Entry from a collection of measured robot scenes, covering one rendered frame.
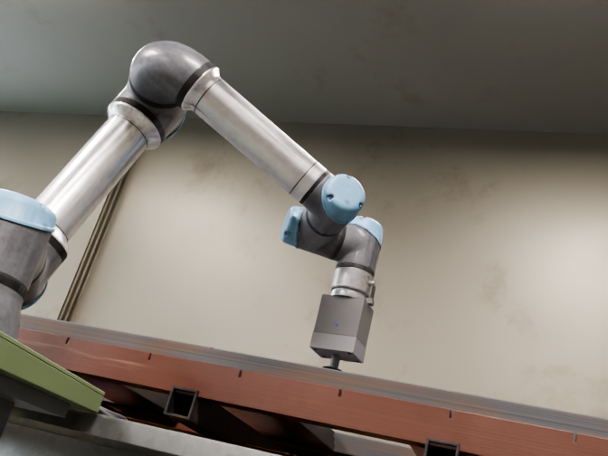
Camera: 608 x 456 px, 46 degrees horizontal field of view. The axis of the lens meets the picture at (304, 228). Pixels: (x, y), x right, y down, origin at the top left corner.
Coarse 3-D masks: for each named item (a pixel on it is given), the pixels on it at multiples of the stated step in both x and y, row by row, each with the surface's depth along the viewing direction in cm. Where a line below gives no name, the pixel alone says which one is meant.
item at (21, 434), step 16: (16, 432) 123; (32, 432) 122; (48, 432) 121; (0, 448) 122; (16, 448) 122; (32, 448) 121; (48, 448) 120; (64, 448) 119; (80, 448) 119; (96, 448) 118; (112, 448) 117
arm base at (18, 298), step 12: (0, 276) 96; (0, 288) 96; (12, 288) 97; (24, 288) 100; (0, 300) 95; (12, 300) 97; (0, 312) 94; (12, 312) 96; (0, 324) 94; (12, 324) 96; (12, 336) 95
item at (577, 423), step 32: (32, 320) 143; (160, 352) 133; (192, 352) 131; (224, 352) 129; (96, 384) 175; (320, 384) 122; (352, 384) 120; (384, 384) 119; (256, 416) 159; (512, 416) 111; (544, 416) 110; (576, 416) 109; (320, 448) 180; (352, 448) 179; (384, 448) 178; (416, 448) 144
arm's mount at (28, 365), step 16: (0, 336) 84; (0, 352) 84; (16, 352) 86; (32, 352) 89; (0, 368) 84; (16, 368) 86; (32, 368) 89; (48, 368) 92; (32, 384) 90; (48, 384) 92; (64, 384) 95; (80, 384) 98; (64, 400) 98; (80, 400) 98; (96, 400) 102
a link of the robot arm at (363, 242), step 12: (360, 216) 136; (348, 228) 134; (360, 228) 135; (372, 228) 135; (348, 240) 133; (360, 240) 133; (372, 240) 134; (348, 252) 133; (360, 252) 132; (372, 252) 133; (348, 264) 132; (360, 264) 132; (372, 264) 133
